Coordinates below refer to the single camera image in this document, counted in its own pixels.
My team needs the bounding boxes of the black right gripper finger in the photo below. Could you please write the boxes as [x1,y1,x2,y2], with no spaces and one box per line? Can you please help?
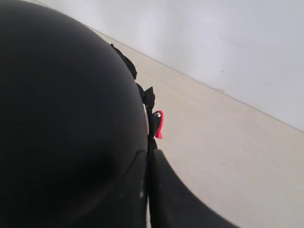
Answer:
[149,150,236,228]

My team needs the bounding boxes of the black helmet with tinted visor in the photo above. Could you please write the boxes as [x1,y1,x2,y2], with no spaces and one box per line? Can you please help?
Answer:
[0,0,163,228]

